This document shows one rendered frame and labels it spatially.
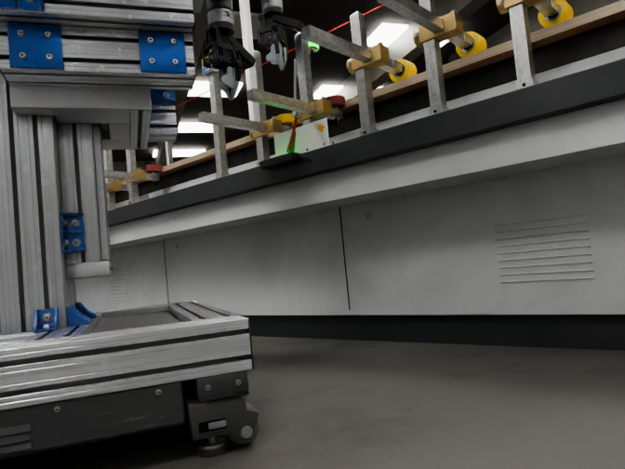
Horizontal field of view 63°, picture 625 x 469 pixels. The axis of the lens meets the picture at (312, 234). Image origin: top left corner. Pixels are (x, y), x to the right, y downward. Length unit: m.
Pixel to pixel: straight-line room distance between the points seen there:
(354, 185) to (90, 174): 0.83
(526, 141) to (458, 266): 0.49
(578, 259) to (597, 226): 0.10
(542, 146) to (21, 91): 1.20
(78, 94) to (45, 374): 0.58
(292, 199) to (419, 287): 0.55
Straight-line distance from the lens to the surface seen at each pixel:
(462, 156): 1.50
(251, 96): 1.62
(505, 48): 1.68
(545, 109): 1.40
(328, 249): 2.03
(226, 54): 1.57
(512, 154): 1.45
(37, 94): 1.21
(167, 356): 0.90
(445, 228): 1.74
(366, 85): 1.71
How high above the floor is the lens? 0.31
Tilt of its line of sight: 3 degrees up
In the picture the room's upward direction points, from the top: 5 degrees counter-clockwise
